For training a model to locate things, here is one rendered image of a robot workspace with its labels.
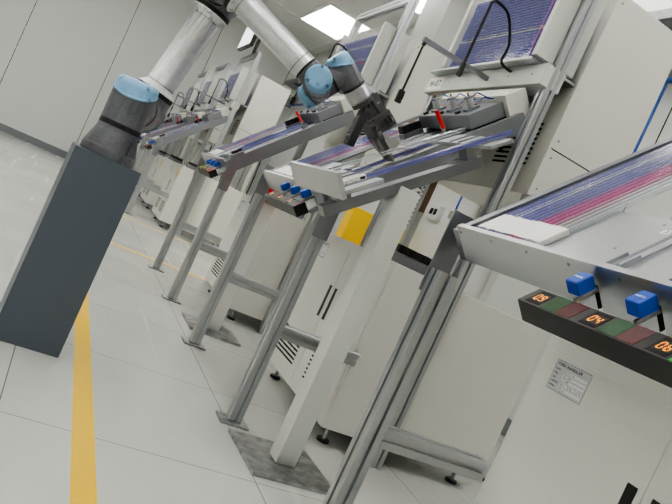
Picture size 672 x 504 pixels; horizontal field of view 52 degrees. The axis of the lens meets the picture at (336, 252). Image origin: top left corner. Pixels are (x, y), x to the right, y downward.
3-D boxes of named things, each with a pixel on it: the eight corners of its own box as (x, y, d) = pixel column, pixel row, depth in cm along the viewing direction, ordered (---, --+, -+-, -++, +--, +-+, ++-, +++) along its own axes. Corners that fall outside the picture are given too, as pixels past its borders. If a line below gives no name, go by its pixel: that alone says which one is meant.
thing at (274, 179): (326, 209, 201) (318, 186, 199) (269, 188, 261) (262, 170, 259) (329, 207, 201) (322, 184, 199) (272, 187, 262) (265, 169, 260)
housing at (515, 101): (514, 138, 218) (504, 94, 214) (440, 134, 264) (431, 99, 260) (535, 129, 221) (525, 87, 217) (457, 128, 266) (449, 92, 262)
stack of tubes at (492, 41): (528, 56, 216) (564, -21, 216) (448, 67, 264) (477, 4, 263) (557, 75, 221) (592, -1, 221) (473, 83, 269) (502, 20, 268)
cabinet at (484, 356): (311, 444, 211) (396, 262, 210) (257, 368, 275) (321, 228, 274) (472, 494, 236) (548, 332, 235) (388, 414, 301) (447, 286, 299)
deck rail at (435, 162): (328, 210, 199) (322, 190, 197) (326, 209, 201) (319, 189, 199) (528, 131, 217) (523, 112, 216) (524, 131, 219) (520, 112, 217)
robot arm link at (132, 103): (94, 111, 181) (115, 65, 181) (108, 119, 195) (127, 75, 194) (136, 130, 182) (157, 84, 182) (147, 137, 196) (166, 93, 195)
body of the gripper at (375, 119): (398, 125, 208) (379, 90, 204) (376, 140, 207) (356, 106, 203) (388, 125, 215) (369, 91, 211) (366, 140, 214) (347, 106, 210)
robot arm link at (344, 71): (320, 63, 205) (344, 48, 205) (338, 95, 209) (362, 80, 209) (325, 63, 198) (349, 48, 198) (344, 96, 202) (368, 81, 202)
